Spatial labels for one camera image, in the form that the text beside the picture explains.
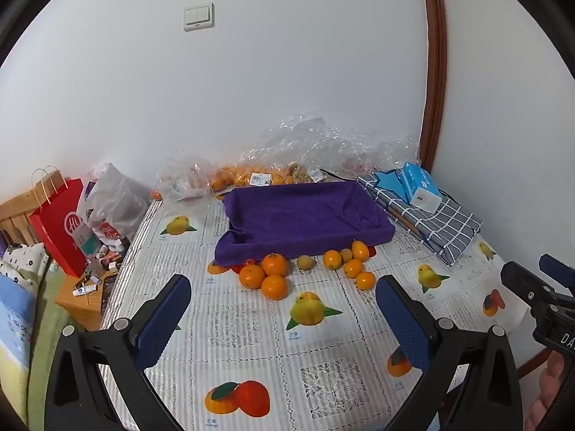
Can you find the clear bag of oranges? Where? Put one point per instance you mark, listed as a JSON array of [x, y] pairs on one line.
[[255, 174]]

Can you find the oval orange kumquat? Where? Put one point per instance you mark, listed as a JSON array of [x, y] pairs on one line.
[[360, 251]]

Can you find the white plastic shopping bag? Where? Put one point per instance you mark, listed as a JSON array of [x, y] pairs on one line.
[[112, 204]]

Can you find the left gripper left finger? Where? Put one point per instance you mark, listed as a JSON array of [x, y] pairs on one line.
[[77, 398]]

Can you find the white wall light switch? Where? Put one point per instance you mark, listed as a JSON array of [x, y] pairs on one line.
[[198, 17]]

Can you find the wooden side table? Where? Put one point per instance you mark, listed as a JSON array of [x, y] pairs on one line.
[[86, 304]]

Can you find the large orange mandarin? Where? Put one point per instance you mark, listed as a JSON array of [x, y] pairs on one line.
[[275, 264], [274, 287], [252, 276]]

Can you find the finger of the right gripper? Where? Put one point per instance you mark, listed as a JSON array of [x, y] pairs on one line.
[[528, 287], [563, 274]]

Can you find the purple towel-lined tray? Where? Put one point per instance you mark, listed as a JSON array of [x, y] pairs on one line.
[[299, 219]]

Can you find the crumpled clear plastic bag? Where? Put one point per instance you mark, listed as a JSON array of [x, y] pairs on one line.
[[314, 143]]

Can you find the brown wooden door frame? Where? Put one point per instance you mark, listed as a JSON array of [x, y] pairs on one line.
[[437, 61]]

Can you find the patterned pillow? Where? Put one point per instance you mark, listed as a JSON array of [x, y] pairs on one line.
[[26, 266]]

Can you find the grey checked folded cloth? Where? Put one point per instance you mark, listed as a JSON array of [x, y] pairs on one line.
[[447, 233]]

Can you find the wooden headboard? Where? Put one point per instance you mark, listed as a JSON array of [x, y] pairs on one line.
[[15, 213]]

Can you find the blue tissue pack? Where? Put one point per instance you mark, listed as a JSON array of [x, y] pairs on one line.
[[420, 189]]

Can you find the person's right hand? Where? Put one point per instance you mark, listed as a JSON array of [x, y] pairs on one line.
[[549, 381]]

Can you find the blue paper sheet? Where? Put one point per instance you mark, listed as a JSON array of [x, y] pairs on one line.
[[391, 181]]

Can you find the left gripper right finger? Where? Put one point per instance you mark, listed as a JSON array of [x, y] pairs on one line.
[[489, 396]]

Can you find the red paper shopping bag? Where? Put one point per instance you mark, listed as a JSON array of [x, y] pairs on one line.
[[55, 217]]

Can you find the small smooth orange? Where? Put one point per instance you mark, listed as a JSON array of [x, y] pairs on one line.
[[332, 260], [353, 268], [365, 281]]

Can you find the yellow-green small fruit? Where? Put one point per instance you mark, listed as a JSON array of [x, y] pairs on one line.
[[346, 255], [305, 262]]

